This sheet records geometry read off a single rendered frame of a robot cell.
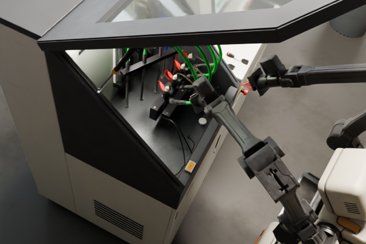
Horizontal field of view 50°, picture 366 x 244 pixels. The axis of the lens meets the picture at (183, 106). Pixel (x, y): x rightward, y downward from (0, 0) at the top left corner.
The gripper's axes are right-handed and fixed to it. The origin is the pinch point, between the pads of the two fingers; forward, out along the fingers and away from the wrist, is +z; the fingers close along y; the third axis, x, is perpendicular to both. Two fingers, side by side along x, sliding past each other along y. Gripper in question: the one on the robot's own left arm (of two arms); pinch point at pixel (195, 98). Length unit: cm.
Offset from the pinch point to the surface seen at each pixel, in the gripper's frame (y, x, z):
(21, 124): 65, -18, 48
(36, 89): 51, -31, 16
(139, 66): 8.0, -18.1, 29.0
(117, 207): 48, 42, 47
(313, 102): -132, 89, 121
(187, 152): 7.5, 27.7, 23.1
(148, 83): 2, -4, 56
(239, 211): -18, 104, 75
